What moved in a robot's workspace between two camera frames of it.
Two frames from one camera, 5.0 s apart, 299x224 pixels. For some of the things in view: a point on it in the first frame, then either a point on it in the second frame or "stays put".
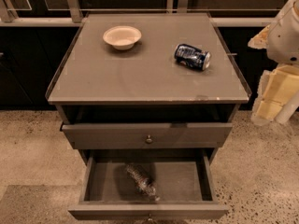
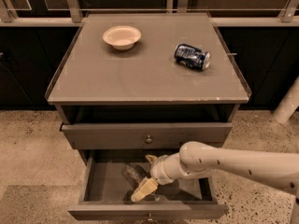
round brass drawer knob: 149,140 stays put
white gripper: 284,37 to 158,170
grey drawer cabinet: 157,89 stays put
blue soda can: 192,57 stays put
